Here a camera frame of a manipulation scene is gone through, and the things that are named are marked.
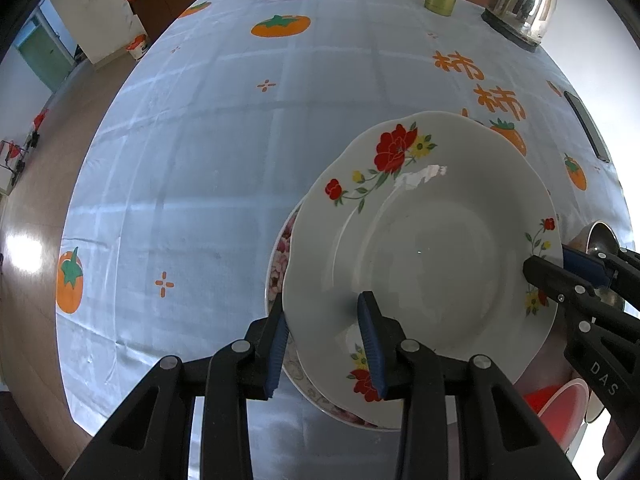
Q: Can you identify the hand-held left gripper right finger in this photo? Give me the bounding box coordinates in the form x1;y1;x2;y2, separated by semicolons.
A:
356;291;583;480

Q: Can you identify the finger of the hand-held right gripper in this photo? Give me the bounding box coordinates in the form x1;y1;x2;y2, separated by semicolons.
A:
561;244;640;311
523;255;640;411

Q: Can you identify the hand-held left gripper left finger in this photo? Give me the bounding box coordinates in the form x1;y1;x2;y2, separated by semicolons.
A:
62;296;290;480

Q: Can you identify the stainless steel bowl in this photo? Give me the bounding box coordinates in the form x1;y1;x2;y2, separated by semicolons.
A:
570;220;628;311

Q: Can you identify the pink flower rimmed plate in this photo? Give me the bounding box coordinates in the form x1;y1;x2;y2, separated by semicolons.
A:
264;200;401;431

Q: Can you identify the red flower white plate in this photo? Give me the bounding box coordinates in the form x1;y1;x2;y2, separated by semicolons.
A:
281;110;565;431

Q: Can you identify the pink plastic bowl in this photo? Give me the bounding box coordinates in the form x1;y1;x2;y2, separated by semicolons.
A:
522;377;591;453

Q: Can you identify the black smartphone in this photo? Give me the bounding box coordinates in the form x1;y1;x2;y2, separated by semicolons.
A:
563;91;611;163

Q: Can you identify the persimmon printed tablecloth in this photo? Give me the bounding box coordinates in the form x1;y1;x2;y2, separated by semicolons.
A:
55;0;631;461

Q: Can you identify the stainless steel electric kettle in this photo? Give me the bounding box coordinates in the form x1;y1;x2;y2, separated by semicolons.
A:
481;0;558;52

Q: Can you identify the red folding chair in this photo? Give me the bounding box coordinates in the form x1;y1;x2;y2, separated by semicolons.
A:
0;140;27;186

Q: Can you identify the white plastic bucket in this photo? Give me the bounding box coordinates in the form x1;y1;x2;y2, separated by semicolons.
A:
125;34;150;61

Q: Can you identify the brown wooden sideboard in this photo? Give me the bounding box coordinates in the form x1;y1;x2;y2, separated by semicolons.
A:
125;0;506;43

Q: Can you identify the green door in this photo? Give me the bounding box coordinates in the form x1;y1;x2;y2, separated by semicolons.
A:
15;10;76;93

